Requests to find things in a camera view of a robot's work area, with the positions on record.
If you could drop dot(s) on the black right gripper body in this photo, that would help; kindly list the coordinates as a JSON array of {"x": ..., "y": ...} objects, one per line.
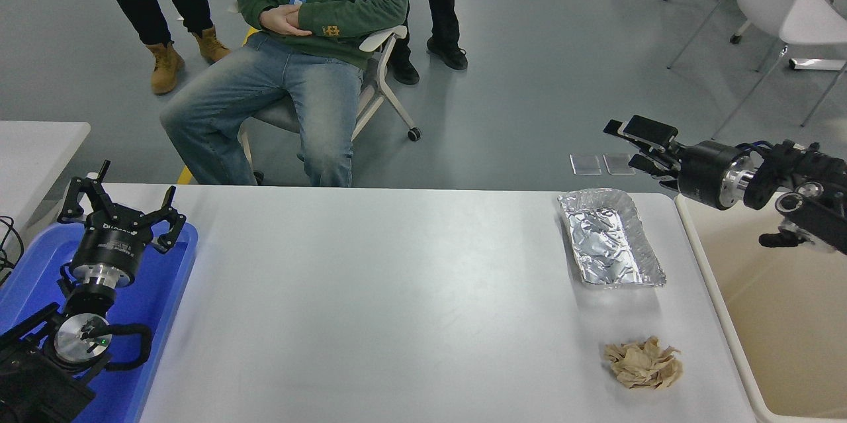
[{"x": 705, "y": 175}]

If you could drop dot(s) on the tan paper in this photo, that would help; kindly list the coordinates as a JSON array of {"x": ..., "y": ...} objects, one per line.
[{"x": 642, "y": 363}]

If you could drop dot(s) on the white table foot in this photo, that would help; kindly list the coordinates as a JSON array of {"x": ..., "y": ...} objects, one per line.
[{"x": 817, "y": 64}]

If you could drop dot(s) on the large pale plastic bin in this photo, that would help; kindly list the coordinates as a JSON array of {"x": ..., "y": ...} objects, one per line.
[{"x": 781, "y": 330}]

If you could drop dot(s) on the white side table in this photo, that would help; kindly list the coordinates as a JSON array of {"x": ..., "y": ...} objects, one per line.
[{"x": 33, "y": 158}]

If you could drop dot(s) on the grey office chair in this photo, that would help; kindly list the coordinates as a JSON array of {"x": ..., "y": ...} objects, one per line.
[{"x": 380, "y": 89}]

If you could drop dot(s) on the person's left hand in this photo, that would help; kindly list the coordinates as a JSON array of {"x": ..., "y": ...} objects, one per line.
[{"x": 298, "y": 14}]

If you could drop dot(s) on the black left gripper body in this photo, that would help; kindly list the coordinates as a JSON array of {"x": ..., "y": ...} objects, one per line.
[{"x": 109, "y": 247}]

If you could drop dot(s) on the blue plastic tray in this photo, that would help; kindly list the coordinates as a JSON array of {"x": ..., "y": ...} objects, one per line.
[{"x": 165, "y": 290}]

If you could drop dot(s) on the silver foil tray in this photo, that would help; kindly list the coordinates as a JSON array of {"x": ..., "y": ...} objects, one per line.
[{"x": 605, "y": 244}]

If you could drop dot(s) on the person's right hand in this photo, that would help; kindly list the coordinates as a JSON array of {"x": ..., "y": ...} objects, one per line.
[{"x": 274, "y": 22}]

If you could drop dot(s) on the metal floor plate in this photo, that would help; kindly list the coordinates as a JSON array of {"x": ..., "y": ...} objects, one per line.
[
  {"x": 619, "y": 163},
  {"x": 585, "y": 164}
]

